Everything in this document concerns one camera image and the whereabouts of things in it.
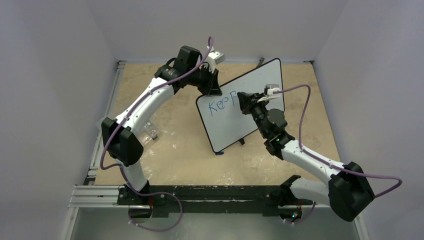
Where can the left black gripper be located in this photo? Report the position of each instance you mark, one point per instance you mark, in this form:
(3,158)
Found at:
(211,87)

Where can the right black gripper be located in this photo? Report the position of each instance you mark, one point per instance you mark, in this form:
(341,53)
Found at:
(249,103)

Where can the white whiteboard black frame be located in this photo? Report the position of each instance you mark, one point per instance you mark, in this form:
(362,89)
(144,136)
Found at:
(221,116)

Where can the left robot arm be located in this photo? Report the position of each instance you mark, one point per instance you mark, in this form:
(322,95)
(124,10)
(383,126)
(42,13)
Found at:
(119,134)

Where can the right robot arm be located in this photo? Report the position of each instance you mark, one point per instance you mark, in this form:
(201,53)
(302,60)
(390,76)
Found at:
(342,187)

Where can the clear plastic bag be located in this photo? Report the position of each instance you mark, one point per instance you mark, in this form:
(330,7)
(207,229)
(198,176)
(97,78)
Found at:
(144,129)

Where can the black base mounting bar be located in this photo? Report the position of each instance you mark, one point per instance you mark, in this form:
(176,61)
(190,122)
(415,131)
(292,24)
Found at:
(159,201)

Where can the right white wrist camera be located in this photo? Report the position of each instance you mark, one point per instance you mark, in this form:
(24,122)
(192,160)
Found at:
(271,92)

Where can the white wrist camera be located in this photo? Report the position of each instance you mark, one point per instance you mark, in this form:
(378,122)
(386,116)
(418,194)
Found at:
(271,92)
(213,59)

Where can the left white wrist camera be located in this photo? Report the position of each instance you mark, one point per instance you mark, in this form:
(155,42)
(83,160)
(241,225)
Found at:
(213,59)

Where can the aluminium frame rail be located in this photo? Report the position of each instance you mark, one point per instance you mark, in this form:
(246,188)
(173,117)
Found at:
(94,191)

